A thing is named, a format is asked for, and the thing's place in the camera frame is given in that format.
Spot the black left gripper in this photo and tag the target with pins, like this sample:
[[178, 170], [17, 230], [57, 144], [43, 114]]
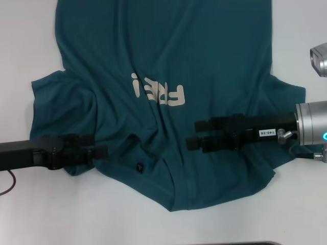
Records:
[[25, 154]]

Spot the teal t-shirt with cream print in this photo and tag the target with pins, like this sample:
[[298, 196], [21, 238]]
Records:
[[153, 51]]

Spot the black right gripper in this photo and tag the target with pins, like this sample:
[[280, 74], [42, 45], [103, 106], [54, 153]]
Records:
[[255, 130]]

